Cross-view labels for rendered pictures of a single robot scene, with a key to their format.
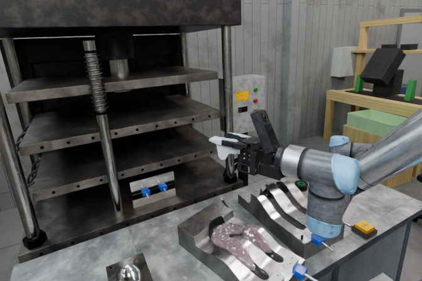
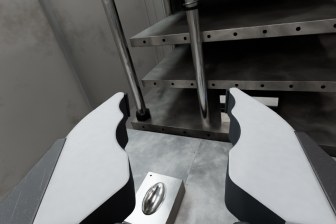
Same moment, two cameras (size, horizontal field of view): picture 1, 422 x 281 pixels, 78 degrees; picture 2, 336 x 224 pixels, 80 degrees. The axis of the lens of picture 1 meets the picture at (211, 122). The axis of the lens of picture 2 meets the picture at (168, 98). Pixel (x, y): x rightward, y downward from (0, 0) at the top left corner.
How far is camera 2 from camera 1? 67 cm
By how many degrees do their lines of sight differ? 53
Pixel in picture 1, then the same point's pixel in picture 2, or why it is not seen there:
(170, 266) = (205, 214)
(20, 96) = not seen: outside the picture
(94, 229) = (179, 126)
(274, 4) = not seen: outside the picture
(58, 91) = not seen: outside the picture
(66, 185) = (163, 80)
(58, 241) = (153, 123)
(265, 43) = not seen: outside the picture
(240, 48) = not seen: outside the picture
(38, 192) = (145, 80)
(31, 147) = (137, 40)
